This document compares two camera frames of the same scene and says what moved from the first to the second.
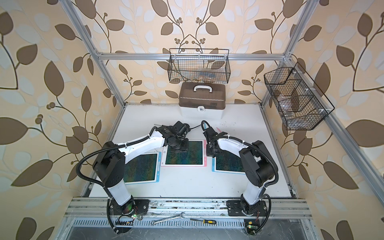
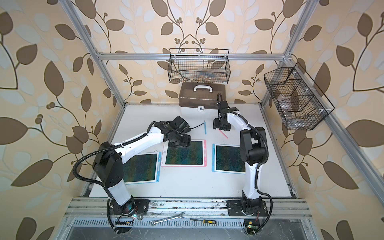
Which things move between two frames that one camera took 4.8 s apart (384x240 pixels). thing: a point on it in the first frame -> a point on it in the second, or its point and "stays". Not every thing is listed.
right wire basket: (301, 106) stays
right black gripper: (208, 151) -> (216, 125)
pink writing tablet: (196, 156) stays
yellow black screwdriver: (205, 221) stays
